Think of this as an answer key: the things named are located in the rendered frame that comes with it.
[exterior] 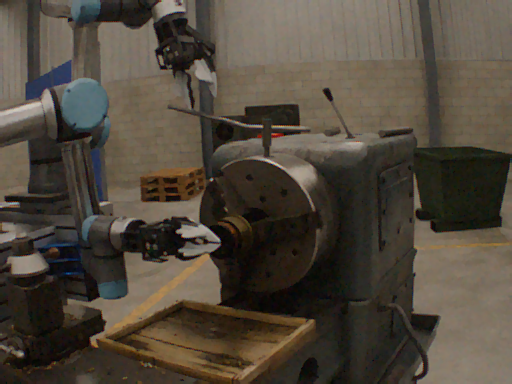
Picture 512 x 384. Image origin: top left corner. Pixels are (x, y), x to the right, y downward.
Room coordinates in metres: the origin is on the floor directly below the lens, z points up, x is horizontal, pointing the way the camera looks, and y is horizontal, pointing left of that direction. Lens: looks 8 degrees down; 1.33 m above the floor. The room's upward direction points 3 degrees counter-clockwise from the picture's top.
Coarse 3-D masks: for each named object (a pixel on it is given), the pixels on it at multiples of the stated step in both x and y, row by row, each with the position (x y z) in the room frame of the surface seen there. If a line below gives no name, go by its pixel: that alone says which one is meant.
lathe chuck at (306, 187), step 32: (256, 160) 1.19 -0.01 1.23; (288, 160) 1.22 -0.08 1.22; (256, 192) 1.19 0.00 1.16; (288, 192) 1.15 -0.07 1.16; (320, 192) 1.17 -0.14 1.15; (320, 224) 1.14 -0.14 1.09; (256, 256) 1.19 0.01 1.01; (288, 256) 1.15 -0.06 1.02; (320, 256) 1.16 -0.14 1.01; (256, 288) 1.20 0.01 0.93
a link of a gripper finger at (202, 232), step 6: (186, 228) 1.04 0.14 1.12; (192, 228) 1.03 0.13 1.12; (198, 228) 1.02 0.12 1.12; (204, 228) 1.02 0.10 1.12; (186, 234) 0.99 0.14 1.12; (192, 234) 0.99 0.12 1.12; (198, 234) 1.00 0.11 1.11; (204, 234) 1.01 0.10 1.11; (210, 234) 1.01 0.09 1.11; (210, 240) 1.01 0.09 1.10; (216, 240) 1.00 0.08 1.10
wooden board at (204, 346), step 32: (160, 320) 1.13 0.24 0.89; (192, 320) 1.13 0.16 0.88; (224, 320) 1.12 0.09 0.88; (256, 320) 1.10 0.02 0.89; (288, 320) 1.06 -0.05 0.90; (128, 352) 0.92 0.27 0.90; (160, 352) 0.95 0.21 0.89; (192, 352) 0.95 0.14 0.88; (224, 352) 0.94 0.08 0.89; (256, 352) 0.94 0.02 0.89; (288, 352) 0.94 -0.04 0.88
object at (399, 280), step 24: (408, 264) 1.60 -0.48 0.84; (240, 288) 1.43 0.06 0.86; (384, 288) 1.34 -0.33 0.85; (408, 288) 1.61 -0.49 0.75; (288, 312) 1.32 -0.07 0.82; (360, 312) 1.22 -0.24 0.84; (384, 312) 1.39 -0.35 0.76; (408, 312) 1.62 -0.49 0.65; (360, 336) 1.23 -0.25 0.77; (384, 336) 1.40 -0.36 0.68; (408, 336) 1.62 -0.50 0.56; (360, 360) 1.23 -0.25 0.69; (384, 360) 1.41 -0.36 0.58
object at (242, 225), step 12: (228, 216) 1.13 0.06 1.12; (240, 216) 1.11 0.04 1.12; (216, 228) 1.07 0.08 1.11; (228, 228) 1.06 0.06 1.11; (240, 228) 1.08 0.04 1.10; (204, 240) 1.09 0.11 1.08; (228, 240) 1.14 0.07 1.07; (240, 240) 1.08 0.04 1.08; (252, 240) 1.10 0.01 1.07; (216, 252) 1.08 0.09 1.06; (228, 252) 1.06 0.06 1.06; (240, 252) 1.08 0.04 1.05
